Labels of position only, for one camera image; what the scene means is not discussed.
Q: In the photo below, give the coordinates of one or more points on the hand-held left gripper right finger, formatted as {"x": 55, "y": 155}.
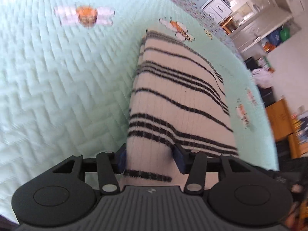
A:
{"x": 181, "y": 160}

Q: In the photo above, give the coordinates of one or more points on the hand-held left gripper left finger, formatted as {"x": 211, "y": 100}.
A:
{"x": 121, "y": 158}

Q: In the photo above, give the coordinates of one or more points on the white black-striped knit sweater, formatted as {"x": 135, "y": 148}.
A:
{"x": 180, "y": 101}

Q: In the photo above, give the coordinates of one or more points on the white clothes heap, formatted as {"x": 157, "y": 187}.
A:
{"x": 262, "y": 78}

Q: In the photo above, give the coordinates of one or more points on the person's right hand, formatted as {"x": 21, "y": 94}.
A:
{"x": 296, "y": 189}

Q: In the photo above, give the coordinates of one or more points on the colourful clutter pile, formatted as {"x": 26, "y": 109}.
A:
{"x": 300, "y": 125}

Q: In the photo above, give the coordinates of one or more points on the wooden desk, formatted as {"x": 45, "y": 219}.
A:
{"x": 279, "y": 122}

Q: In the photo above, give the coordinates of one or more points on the black armchair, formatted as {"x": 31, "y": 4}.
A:
{"x": 267, "y": 96}

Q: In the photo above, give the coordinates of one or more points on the green quilted bedspread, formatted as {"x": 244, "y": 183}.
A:
{"x": 60, "y": 89}

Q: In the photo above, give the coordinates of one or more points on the green cardboard box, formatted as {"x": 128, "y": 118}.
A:
{"x": 269, "y": 63}

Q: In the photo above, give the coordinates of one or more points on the orange packets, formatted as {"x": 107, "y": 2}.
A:
{"x": 267, "y": 47}

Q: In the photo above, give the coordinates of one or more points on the blue bag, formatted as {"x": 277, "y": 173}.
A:
{"x": 273, "y": 37}

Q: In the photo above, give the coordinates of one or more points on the green bag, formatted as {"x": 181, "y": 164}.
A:
{"x": 284, "y": 34}

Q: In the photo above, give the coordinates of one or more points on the white panel door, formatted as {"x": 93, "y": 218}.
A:
{"x": 252, "y": 33}

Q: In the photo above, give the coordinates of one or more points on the wooden chair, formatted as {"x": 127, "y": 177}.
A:
{"x": 228, "y": 24}

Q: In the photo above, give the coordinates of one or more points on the white drawer unit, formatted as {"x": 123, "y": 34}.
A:
{"x": 219, "y": 10}

